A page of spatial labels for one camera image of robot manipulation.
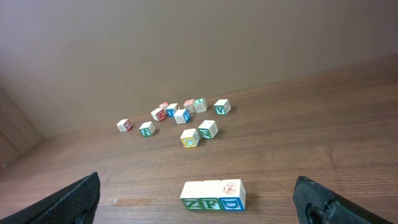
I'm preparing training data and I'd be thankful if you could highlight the plain wooden centre block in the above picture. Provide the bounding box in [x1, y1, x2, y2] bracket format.
[174, 109, 191, 124]

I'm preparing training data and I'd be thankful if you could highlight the green Z letter block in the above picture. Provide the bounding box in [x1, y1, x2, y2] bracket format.
[198, 120, 218, 139]

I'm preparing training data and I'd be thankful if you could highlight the green V letter block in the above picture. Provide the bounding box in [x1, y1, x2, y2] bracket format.
[213, 99, 231, 115]

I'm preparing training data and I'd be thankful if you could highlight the green edged block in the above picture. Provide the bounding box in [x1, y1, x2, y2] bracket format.
[180, 181, 204, 211]
[199, 180, 223, 211]
[139, 121, 155, 138]

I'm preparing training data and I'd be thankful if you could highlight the red letter block top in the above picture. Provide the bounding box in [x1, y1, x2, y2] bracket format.
[159, 102, 169, 109]

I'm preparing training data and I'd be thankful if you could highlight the green A letter block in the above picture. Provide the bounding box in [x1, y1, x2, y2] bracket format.
[193, 98, 207, 113]

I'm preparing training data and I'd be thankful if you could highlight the blue edged wooden block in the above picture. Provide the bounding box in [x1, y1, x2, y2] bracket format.
[219, 179, 246, 211]

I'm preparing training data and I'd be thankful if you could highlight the red edged wooden block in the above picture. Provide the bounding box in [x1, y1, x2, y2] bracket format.
[151, 108, 167, 121]

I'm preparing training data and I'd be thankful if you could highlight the plain block far left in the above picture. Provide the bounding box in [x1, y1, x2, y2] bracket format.
[116, 119, 133, 132]

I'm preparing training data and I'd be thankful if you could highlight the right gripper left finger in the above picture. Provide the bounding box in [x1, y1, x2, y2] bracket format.
[1, 172, 100, 224]

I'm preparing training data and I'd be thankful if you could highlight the blue X letter block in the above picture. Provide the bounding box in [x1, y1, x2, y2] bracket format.
[165, 103, 180, 117]

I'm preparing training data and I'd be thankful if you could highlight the red number nine block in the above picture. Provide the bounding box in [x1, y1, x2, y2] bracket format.
[183, 99, 196, 113]

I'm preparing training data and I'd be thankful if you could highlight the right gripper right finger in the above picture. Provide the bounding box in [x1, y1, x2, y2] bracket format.
[293, 176, 392, 224]

